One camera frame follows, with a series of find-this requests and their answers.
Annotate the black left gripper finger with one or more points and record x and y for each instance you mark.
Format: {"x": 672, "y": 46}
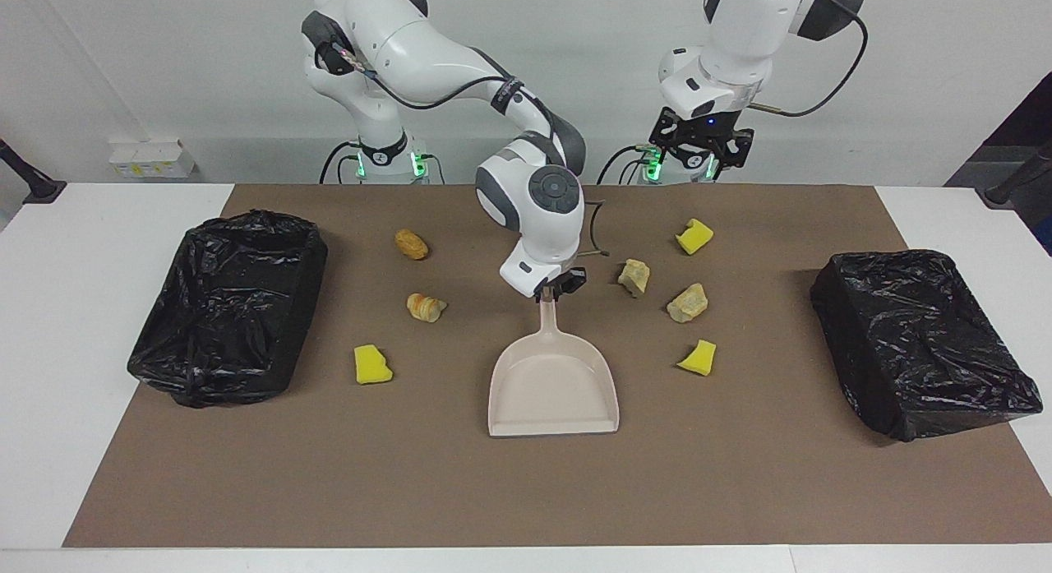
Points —
{"x": 734, "y": 155}
{"x": 667, "y": 150}

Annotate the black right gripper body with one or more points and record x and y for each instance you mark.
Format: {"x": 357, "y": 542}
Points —
{"x": 567, "y": 282}

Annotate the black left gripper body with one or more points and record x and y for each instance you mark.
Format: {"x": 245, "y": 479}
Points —
{"x": 707, "y": 129}

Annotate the pale cream bread chunk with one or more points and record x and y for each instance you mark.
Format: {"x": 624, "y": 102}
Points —
{"x": 634, "y": 278}

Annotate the yellow sponge piece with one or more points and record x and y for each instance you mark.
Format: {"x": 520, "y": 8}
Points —
{"x": 371, "y": 366}
{"x": 699, "y": 359}
{"x": 695, "y": 237}

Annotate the beige plastic dustpan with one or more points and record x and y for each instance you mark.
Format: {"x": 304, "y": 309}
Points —
{"x": 552, "y": 388}

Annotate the tan layered bread chunk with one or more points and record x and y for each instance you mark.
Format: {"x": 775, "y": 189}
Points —
{"x": 687, "y": 303}

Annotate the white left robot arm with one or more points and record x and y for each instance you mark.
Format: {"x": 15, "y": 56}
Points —
{"x": 740, "y": 30}

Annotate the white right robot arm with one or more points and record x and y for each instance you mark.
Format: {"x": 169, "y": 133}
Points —
{"x": 427, "y": 47}

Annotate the black bag covered bin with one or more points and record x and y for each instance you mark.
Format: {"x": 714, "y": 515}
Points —
{"x": 920, "y": 343}

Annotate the open black bag lined bin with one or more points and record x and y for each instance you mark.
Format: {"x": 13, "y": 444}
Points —
{"x": 205, "y": 310}

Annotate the orange striped croissant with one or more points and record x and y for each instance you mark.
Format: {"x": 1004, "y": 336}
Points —
{"x": 426, "y": 308}

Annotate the brown bread bun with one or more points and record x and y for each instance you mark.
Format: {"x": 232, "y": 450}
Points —
{"x": 411, "y": 245}

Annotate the brown table mat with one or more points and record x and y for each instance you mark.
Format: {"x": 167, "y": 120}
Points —
{"x": 526, "y": 482}

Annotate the black stand foot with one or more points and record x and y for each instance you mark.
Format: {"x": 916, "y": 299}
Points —
{"x": 1019, "y": 178}
{"x": 29, "y": 178}

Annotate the white wall socket box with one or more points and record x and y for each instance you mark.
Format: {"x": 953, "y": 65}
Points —
{"x": 152, "y": 158}

